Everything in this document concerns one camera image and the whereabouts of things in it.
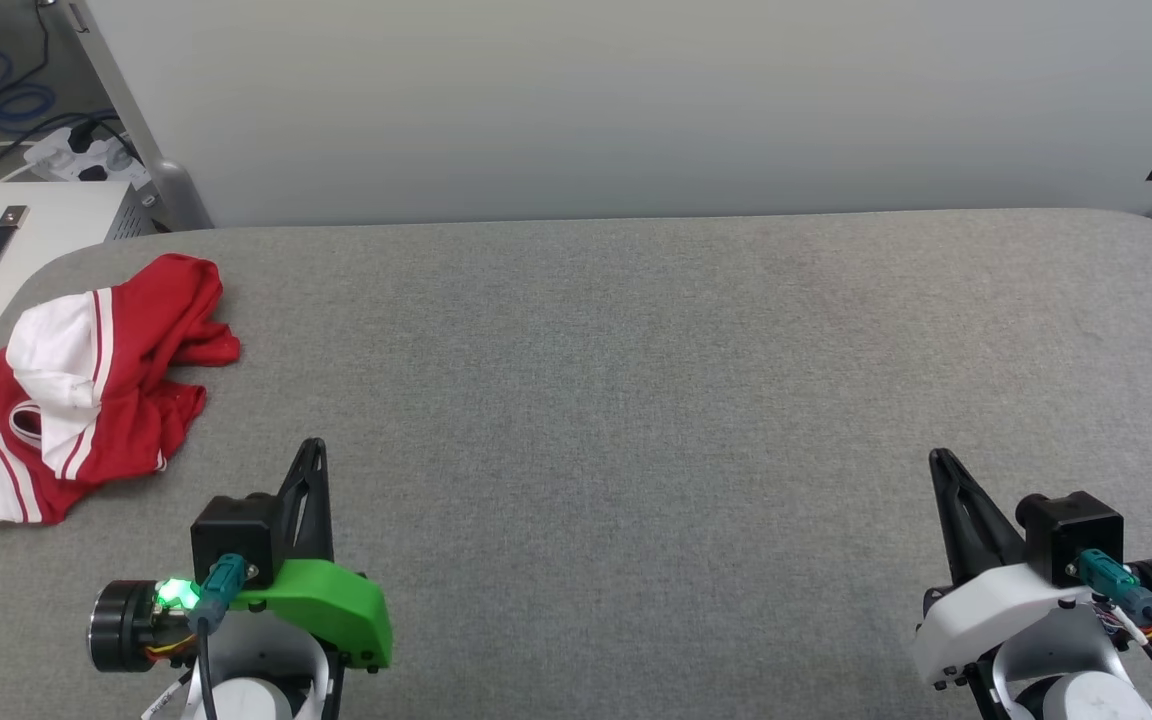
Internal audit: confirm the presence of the grey metal partition post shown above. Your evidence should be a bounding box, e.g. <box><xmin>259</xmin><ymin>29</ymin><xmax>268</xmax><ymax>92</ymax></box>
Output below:
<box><xmin>66</xmin><ymin>0</ymin><xmax>214</xmax><ymax>231</ymax></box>

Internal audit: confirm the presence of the right arm teal plug cable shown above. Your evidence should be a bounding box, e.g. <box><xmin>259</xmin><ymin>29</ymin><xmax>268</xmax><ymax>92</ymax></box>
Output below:
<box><xmin>1076</xmin><ymin>549</ymin><xmax>1152</xmax><ymax>703</ymax></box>

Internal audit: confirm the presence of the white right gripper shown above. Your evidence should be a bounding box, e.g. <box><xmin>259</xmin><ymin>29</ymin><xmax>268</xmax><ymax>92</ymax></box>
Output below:
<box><xmin>911</xmin><ymin>447</ymin><xmax>1102</xmax><ymax>689</ymax></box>

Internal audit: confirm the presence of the blue coiled cable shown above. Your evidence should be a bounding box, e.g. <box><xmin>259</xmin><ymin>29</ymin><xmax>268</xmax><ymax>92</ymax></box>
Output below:
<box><xmin>0</xmin><ymin>18</ymin><xmax>59</xmax><ymax>137</ymax></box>

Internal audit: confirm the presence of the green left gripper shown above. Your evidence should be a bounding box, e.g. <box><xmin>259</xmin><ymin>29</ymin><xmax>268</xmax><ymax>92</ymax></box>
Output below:
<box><xmin>226</xmin><ymin>437</ymin><xmax>395</xmax><ymax>671</ymax></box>

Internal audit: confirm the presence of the left arm teal plug cable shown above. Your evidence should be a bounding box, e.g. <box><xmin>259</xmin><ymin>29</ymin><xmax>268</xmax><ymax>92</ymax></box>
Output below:
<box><xmin>186</xmin><ymin>553</ymin><xmax>259</xmax><ymax>720</ymax></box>

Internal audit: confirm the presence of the arm teal plug cable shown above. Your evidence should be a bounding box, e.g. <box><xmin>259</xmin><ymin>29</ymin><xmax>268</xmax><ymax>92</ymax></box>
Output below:
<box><xmin>186</xmin><ymin>553</ymin><xmax>259</xmax><ymax>720</ymax></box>
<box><xmin>1076</xmin><ymin>549</ymin><xmax>1152</xmax><ymax>703</ymax></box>

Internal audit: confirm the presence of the white case with black handle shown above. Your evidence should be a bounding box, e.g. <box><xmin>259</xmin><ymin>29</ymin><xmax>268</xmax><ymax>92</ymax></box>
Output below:
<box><xmin>0</xmin><ymin>181</ymin><xmax>155</xmax><ymax>393</ymax></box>

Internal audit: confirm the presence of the white power strip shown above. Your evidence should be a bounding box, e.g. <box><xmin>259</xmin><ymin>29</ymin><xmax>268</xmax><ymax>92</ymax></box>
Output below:
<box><xmin>23</xmin><ymin>124</ymin><xmax>140</xmax><ymax>187</ymax></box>

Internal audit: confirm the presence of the red and white basketball jersey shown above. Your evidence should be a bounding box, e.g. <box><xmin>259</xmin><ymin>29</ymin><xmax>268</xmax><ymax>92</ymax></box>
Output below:
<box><xmin>0</xmin><ymin>253</ymin><xmax>241</xmax><ymax>527</ymax></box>

